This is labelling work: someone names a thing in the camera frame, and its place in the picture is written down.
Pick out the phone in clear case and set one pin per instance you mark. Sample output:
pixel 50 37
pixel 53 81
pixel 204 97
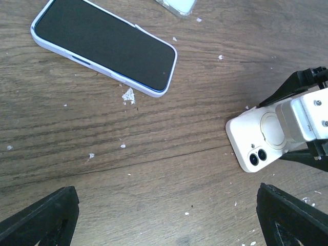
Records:
pixel 180 8

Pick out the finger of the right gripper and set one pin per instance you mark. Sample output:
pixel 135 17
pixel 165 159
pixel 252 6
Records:
pixel 297 83
pixel 314 156

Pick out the beige phone case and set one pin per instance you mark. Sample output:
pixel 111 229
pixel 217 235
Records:
pixel 257 138

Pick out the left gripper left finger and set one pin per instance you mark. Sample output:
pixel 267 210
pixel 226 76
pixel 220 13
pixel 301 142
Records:
pixel 49 221

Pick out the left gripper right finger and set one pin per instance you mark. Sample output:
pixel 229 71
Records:
pixel 286 220

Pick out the phone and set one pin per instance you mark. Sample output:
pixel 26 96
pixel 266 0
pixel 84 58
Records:
pixel 106 43
pixel 180 8

